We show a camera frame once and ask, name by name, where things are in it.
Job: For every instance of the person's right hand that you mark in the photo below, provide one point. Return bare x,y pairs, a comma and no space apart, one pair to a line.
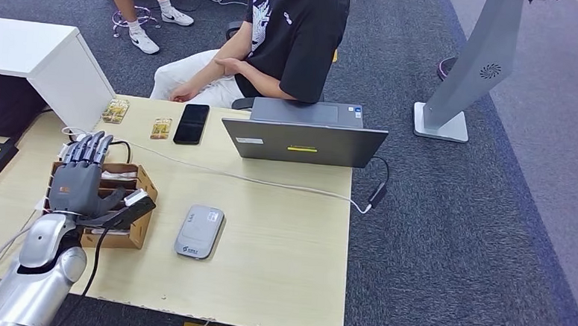
184,93

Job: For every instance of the person's left hand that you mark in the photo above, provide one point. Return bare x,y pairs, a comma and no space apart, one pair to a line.
230,66

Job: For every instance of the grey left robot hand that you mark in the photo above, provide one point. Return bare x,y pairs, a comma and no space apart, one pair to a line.
75,188

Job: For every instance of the yellow ID card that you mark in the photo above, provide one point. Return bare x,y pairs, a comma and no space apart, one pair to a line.
161,129

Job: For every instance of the person's right forearm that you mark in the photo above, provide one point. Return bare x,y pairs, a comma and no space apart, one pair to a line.
214,74

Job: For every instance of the person's left forearm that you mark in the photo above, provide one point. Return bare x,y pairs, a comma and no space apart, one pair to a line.
268,84

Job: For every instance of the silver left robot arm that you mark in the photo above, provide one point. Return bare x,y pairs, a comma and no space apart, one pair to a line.
40,277

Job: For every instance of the white room key card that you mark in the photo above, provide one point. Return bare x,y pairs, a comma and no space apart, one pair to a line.
112,232
120,175

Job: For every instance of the yellow printed card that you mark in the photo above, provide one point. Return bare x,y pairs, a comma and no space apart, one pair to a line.
115,111

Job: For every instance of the seated person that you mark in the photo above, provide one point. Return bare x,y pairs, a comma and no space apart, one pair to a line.
300,39

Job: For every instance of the wooden card organizer box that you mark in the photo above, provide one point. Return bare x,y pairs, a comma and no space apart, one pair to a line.
139,233

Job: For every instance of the grey card reader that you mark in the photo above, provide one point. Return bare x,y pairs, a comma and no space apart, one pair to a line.
199,232

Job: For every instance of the black smartphone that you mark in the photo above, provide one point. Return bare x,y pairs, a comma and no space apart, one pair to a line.
191,124

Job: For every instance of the white power adapter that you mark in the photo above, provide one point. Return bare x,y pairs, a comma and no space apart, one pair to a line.
80,137

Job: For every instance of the small yellow floor tape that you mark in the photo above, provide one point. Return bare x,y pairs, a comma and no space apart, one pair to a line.
334,56

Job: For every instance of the grey laptop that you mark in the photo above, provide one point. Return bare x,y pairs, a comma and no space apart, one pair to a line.
305,143

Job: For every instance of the white cabinet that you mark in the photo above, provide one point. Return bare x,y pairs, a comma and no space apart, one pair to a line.
28,44

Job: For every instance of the small black adapter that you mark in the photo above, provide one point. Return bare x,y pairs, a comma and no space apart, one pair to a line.
378,195

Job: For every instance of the black round base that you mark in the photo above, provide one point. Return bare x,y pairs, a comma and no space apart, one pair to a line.
446,68

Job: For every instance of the grey kiosk stand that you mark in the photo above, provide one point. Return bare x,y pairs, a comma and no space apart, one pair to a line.
482,53

